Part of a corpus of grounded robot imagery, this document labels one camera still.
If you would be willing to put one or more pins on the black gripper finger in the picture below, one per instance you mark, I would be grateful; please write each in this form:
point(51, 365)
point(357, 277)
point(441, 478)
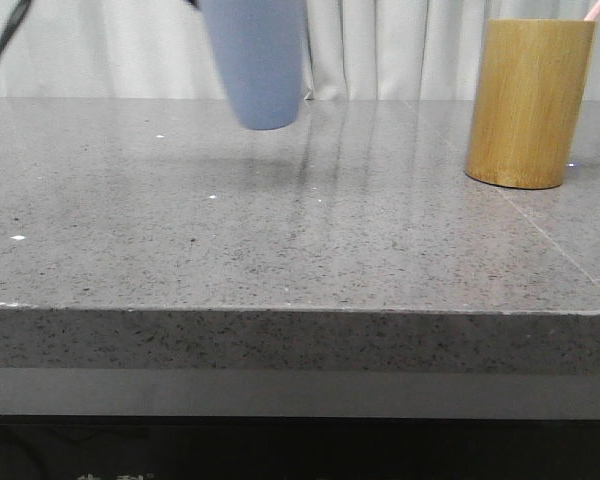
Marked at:
point(13, 22)

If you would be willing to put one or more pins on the blue plastic cup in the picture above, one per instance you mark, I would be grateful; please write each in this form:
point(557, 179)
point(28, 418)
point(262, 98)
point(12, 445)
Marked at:
point(257, 46)

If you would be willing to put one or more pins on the grey white curtain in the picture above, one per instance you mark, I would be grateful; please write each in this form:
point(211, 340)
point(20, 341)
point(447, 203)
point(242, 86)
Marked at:
point(352, 50)

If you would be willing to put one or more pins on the bamboo cylindrical holder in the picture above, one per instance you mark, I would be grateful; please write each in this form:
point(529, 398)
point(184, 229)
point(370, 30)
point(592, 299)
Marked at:
point(531, 85)

